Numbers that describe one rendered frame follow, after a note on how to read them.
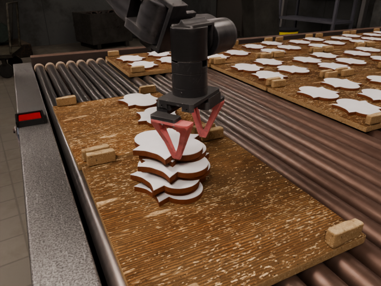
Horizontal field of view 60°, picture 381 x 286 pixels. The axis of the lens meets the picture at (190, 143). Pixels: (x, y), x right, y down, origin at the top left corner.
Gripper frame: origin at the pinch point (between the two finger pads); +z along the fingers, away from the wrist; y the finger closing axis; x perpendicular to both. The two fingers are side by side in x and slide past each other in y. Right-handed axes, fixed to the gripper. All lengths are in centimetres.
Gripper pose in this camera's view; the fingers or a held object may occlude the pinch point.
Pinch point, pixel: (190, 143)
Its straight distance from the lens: 57.7
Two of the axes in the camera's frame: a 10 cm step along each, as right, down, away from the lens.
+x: -8.8, -2.0, 4.4
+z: 0.1, 9.0, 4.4
